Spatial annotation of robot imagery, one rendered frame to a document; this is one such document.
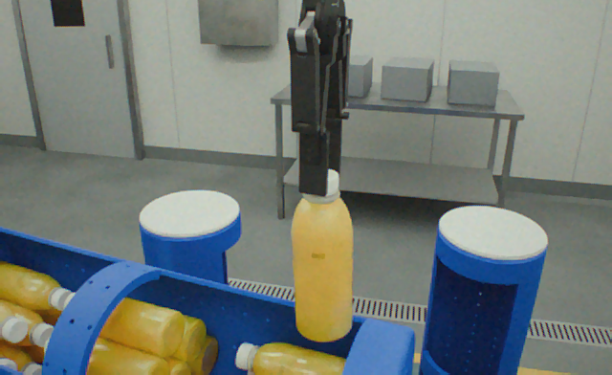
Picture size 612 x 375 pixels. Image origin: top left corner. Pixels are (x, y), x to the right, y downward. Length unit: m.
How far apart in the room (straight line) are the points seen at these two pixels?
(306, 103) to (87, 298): 0.46
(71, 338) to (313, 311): 0.35
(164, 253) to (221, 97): 3.14
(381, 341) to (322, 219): 0.19
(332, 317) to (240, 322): 0.33
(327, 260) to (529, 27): 3.54
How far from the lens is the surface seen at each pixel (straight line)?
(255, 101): 4.25
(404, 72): 3.19
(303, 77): 0.44
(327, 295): 0.56
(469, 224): 1.36
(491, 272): 1.25
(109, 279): 0.78
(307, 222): 0.52
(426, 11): 3.89
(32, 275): 1.03
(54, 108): 5.32
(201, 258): 1.31
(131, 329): 0.77
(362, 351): 0.61
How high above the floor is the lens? 1.65
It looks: 22 degrees down
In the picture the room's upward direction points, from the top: straight up
